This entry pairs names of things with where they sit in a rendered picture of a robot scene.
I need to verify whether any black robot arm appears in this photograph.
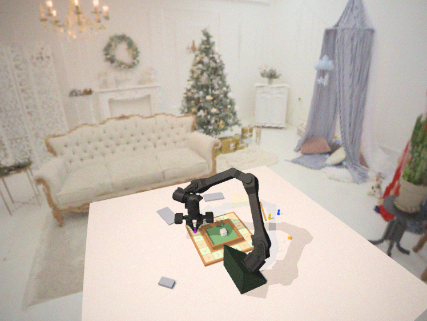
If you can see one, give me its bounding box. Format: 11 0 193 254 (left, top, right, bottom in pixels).
172 168 272 274

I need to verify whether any wooden board game with central tray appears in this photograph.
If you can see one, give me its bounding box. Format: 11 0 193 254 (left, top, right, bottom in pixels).
187 213 253 263

